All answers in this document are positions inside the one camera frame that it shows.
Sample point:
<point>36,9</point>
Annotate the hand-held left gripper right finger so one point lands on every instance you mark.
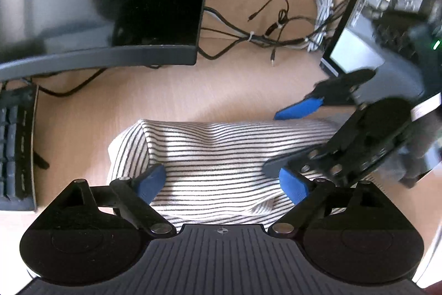
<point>293,186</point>

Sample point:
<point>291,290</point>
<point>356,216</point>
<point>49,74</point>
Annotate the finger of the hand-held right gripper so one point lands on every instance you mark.
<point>298,110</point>
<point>293,163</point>

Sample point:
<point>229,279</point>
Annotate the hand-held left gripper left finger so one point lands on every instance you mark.
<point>152,179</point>

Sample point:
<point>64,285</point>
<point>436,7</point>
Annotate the grey striped sweater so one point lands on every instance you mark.
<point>214,156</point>

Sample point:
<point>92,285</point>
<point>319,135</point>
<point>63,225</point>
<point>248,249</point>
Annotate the computer case with glass panel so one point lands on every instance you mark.
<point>393,11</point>

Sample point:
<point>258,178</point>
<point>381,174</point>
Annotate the black keyboard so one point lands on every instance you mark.
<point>15,150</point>

